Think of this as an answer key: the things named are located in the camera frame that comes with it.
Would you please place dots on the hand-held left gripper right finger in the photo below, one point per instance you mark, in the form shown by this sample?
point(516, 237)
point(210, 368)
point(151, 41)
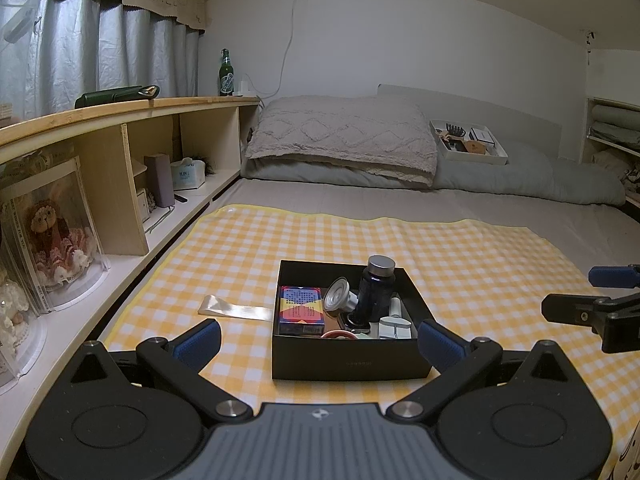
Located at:
point(440, 345)

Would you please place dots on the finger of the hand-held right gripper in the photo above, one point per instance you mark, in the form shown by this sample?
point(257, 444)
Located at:
point(620, 320)
point(615, 276)

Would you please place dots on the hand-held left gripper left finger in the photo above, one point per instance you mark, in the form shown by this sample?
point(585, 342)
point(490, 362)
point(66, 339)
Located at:
point(200, 342)

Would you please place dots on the white watch band tool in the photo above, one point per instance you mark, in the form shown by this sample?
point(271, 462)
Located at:
point(395, 329)

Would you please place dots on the small white tube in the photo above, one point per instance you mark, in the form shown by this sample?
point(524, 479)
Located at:
point(396, 307)

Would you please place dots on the dark blue pill bottle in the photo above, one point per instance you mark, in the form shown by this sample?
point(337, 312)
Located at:
point(376, 290)

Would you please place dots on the black cardboard box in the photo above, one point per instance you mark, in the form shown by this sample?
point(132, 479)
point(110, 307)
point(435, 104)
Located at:
point(350, 360)

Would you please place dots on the white and red scissors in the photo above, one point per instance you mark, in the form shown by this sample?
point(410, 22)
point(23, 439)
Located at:
point(337, 334)

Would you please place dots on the colourful playing card box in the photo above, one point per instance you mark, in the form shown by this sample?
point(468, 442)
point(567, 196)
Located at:
point(300, 310)

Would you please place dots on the white satin ribbon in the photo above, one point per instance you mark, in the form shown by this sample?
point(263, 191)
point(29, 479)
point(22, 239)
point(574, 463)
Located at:
point(232, 308)

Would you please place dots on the yellow checkered mat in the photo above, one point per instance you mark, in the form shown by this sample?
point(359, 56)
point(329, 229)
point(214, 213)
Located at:
point(450, 250)

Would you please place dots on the small black object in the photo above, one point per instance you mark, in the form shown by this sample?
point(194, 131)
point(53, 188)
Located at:
point(180, 198)

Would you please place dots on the small white drawer box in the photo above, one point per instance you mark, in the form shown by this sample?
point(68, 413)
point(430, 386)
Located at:
point(144, 205)

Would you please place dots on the folded green bedding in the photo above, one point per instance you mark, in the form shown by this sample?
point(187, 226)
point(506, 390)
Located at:
point(615, 127)

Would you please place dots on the white side shelf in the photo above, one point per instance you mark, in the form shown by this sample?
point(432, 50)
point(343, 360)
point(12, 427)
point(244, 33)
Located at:
point(586, 130)

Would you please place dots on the purple book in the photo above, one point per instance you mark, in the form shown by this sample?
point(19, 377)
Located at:
point(160, 180)

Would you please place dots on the tissue box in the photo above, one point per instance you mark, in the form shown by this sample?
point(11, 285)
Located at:
point(187, 175)

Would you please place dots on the boxed doll with lace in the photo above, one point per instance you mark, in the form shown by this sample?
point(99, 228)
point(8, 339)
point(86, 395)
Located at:
point(55, 240)

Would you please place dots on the dark fluffy object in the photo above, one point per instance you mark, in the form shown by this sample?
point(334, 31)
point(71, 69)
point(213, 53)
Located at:
point(209, 165)

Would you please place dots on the wooden shelf unit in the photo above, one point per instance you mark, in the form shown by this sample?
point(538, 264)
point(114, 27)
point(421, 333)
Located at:
point(115, 185)

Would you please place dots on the white tray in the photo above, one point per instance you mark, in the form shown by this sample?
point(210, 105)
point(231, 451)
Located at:
point(475, 158)

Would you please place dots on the boxed white doll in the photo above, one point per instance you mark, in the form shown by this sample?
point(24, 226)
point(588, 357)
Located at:
point(15, 330)

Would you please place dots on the small cork piece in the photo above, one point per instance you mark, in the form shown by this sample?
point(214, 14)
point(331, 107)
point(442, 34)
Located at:
point(475, 147)

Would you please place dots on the black hair claw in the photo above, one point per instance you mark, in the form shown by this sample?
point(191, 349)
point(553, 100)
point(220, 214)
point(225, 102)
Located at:
point(454, 128)

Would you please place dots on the grey textured pillow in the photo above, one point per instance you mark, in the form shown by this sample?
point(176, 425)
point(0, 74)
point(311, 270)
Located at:
point(340, 135)

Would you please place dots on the white plug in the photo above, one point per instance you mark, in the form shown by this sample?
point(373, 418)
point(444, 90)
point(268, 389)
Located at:
point(243, 89)

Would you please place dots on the green beer bottle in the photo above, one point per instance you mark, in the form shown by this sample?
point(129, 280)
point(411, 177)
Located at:
point(226, 77)

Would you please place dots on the grey curtain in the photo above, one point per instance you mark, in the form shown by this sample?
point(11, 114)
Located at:
point(110, 55)

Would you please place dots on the clear plastic hanger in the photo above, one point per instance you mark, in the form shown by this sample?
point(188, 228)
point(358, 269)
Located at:
point(25, 5)

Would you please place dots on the black wall hook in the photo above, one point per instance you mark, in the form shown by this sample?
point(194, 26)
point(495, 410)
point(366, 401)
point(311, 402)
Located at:
point(591, 35)

